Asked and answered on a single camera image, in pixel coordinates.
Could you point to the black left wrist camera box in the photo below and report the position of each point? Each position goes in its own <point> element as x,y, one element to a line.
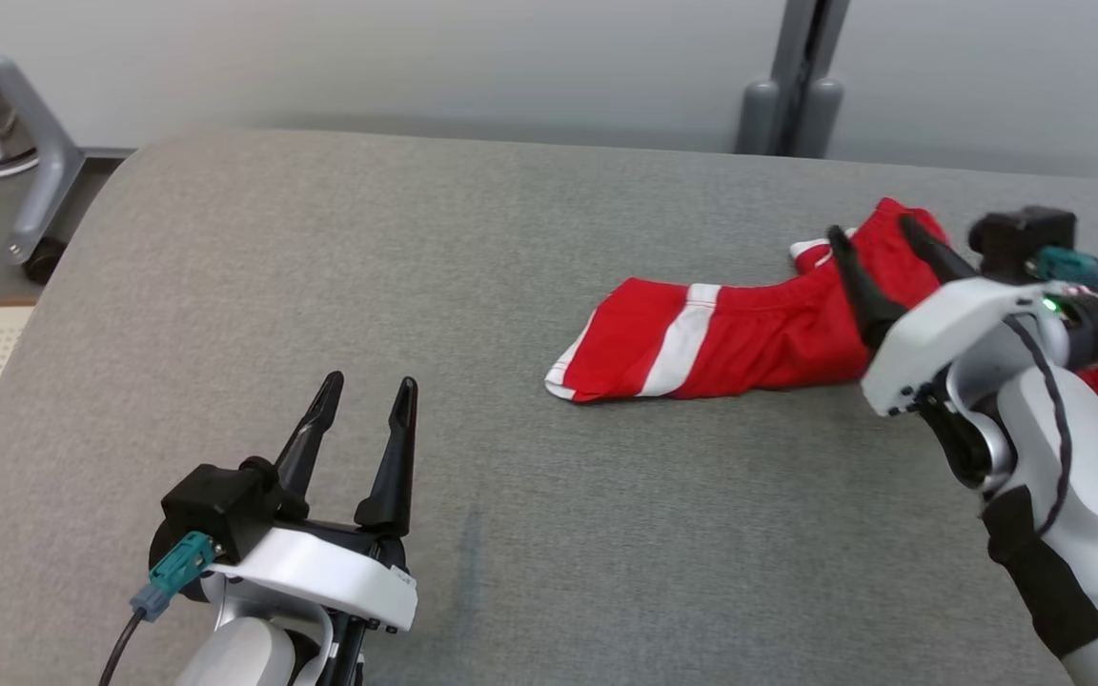
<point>215,505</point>

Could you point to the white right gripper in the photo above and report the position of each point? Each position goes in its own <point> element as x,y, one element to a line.
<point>949,333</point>

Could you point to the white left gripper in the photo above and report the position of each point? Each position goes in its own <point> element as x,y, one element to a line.
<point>339,572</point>

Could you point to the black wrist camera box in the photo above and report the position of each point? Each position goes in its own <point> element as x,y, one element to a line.
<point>215,505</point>
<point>1021,238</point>

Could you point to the grey partition post with feet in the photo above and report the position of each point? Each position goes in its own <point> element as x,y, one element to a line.
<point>792,76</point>

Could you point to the grey cart leg with caster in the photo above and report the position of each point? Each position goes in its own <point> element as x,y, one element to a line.
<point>53,171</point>

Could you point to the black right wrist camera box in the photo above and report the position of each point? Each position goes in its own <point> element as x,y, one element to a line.
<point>1021,238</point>

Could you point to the red shorts with white stripes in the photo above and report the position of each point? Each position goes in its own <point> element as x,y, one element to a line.
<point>749,333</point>

